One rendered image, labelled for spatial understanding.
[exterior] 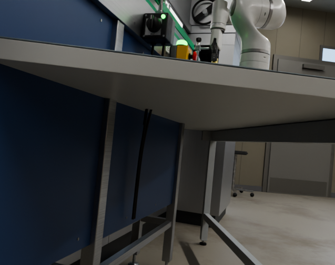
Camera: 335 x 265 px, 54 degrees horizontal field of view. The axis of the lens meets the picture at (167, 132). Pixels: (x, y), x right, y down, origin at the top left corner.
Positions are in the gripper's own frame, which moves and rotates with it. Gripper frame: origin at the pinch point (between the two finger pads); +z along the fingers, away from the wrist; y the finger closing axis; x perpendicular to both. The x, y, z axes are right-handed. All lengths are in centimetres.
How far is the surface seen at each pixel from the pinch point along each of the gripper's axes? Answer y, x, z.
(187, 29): -63, -37, -40
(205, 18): -72, -26, -51
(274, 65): -361, 19, -87
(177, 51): 58, -3, 13
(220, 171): -72, -3, 67
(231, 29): -73, -5, -43
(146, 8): 85, -5, 7
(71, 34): 119, -6, 27
